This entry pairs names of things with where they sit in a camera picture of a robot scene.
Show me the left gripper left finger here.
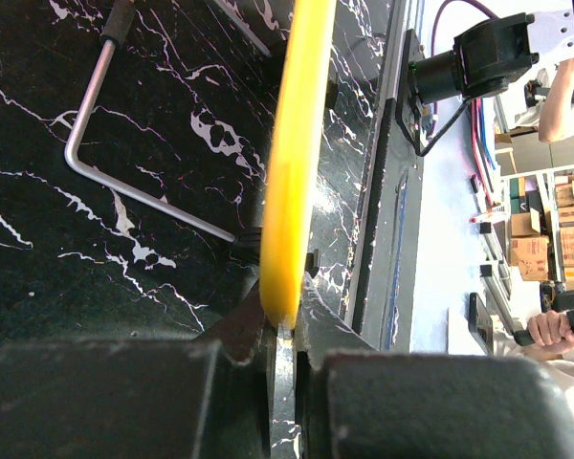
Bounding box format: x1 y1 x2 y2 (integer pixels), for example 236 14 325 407
0 287 274 458

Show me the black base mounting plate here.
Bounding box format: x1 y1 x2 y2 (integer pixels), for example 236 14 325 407
345 1 423 353

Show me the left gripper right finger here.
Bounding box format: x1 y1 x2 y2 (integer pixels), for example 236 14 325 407
294 278 574 458

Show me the cardboard boxes stack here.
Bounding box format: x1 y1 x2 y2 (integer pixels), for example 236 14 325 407
507 173 574 291

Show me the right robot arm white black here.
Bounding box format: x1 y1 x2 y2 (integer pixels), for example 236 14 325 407
408 1 574 104

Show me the bystander forearm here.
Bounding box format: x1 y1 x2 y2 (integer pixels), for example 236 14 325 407
538 57 574 143

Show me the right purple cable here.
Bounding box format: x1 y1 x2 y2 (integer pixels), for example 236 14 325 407
432 0 497 58

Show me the yellow framed whiteboard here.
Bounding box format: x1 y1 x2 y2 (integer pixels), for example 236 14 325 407
64 1 336 330

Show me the bystander hand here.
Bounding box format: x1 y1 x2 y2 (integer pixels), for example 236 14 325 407
527 311 574 353

